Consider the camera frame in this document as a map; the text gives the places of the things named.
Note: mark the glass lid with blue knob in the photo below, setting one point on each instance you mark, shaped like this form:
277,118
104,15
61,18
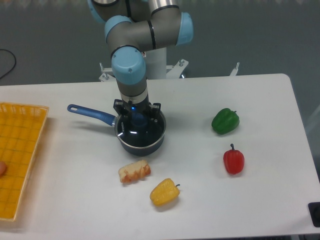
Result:
140,132

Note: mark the yellow bell pepper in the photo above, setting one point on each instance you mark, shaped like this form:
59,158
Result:
165,192

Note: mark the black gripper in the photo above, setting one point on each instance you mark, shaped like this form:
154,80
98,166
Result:
145,108

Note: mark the green bell pepper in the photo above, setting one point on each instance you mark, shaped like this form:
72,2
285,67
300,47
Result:
225,121

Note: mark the toasted bread piece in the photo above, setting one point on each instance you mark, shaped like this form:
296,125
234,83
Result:
134,171

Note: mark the white table clamp bracket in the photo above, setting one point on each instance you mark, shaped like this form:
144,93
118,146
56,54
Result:
234,72

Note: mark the peach object in basket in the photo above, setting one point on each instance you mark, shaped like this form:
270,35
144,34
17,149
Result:
3,167

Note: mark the black box at table edge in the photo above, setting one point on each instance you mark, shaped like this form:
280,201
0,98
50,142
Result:
314,210

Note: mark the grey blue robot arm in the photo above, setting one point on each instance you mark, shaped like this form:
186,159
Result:
132,27

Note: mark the red bell pepper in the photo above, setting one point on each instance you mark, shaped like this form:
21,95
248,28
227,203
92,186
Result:
233,160

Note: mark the yellow plastic basket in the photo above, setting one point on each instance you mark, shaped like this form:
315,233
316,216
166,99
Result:
21,127

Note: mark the dark saucepan with blue handle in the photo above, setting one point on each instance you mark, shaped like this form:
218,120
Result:
109,119

